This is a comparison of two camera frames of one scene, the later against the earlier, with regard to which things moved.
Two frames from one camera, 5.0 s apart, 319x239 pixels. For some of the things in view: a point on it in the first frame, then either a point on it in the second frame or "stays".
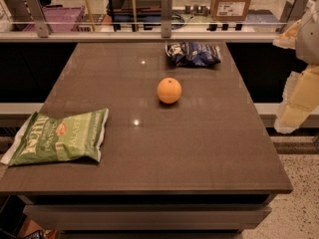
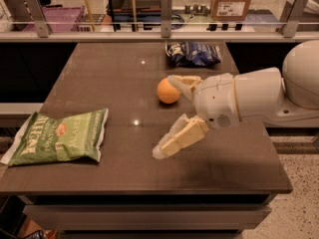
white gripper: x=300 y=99 → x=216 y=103
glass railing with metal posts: x=146 y=16 stays
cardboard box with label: x=230 y=2 stays
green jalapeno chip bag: x=44 y=138 stays
